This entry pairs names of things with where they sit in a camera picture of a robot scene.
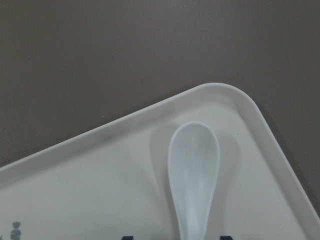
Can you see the white plastic spoon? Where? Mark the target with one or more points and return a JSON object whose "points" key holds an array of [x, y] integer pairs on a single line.
{"points": [[193, 165]]}

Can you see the cream rectangular tray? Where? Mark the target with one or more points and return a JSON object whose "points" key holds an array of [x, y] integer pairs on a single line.
{"points": [[112, 182]]}

